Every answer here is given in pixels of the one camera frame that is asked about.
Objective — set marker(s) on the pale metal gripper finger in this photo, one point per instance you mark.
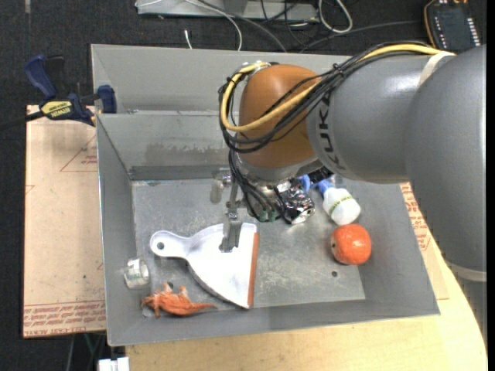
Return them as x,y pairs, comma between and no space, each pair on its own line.
231,233
217,192

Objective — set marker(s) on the white dustpan with orange edge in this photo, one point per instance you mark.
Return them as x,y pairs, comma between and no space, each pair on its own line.
216,263

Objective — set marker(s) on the grey metal bin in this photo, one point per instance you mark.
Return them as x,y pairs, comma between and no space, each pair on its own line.
294,253

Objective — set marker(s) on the white spray bottle, blue top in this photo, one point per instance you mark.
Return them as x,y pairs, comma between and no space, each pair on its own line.
341,205

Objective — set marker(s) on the orange toy lizard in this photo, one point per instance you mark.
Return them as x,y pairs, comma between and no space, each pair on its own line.
176,303

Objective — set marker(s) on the orange toy pumpkin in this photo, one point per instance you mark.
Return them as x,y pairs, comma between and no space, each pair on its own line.
351,244

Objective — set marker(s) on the small clear plastic cup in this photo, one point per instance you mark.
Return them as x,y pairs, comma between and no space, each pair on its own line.
136,273

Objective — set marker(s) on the brown cardboard board, red print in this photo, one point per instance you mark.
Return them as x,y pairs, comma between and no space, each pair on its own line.
62,215

